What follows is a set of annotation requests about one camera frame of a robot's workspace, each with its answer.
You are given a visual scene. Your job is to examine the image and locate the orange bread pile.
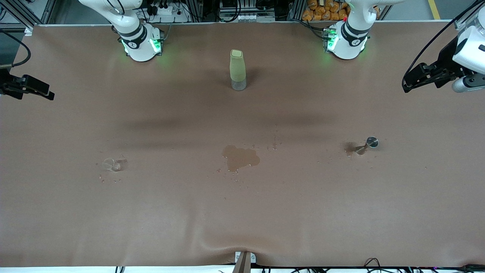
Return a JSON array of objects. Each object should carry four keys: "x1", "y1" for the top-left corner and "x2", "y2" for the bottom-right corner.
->
[{"x1": 302, "y1": 0, "x2": 351, "y2": 21}]

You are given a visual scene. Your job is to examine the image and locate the green bottle with glass base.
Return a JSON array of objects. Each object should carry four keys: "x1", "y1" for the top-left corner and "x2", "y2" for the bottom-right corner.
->
[{"x1": 230, "y1": 49, "x2": 247, "y2": 91}]

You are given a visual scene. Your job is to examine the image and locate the aluminium frame profile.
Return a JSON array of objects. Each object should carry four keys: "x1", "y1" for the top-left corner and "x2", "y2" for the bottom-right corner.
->
[
  {"x1": 0, "y1": 0, "x2": 57, "y2": 35},
  {"x1": 453, "y1": 0, "x2": 485, "y2": 30}
]

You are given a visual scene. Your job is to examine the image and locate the black left camera cable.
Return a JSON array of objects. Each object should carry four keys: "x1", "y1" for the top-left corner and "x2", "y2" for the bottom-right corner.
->
[{"x1": 402, "y1": 0, "x2": 479, "y2": 83}]

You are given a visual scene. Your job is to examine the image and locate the steel double-cone jigger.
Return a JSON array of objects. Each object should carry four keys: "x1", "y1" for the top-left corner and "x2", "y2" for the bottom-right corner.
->
[{"x1": 355, "y1": 136, "x2": 379, "y2": 155}]

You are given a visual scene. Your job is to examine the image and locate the white power strip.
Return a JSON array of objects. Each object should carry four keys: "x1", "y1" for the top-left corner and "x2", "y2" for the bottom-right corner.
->
[{"x1": 146, "y1": 0, "x2": 190, "y2": 17}]

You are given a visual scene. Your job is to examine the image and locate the metal table edge bracket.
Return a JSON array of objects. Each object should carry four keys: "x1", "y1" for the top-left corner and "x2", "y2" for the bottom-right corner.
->
[{"x1": 235, "y1": 251, "x2": 257, "y2": 273}]

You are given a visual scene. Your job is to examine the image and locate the black floor cables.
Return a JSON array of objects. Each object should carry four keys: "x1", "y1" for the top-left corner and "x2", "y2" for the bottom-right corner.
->
[{"x1": 362, "y1": 258, "x2": 485, "y2": 273}]

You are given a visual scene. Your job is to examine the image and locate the clear glass beaker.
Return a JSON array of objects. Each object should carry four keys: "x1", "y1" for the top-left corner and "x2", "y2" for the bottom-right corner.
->
[{"x1": 102, "y1": 158, "x2": 122, "y2": 172}]

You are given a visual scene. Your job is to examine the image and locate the large liquid puddle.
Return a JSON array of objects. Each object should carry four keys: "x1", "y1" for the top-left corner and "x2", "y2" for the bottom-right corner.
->
[{"x1": 222, "y1": 145, "x2": 261, "y2": 173}]

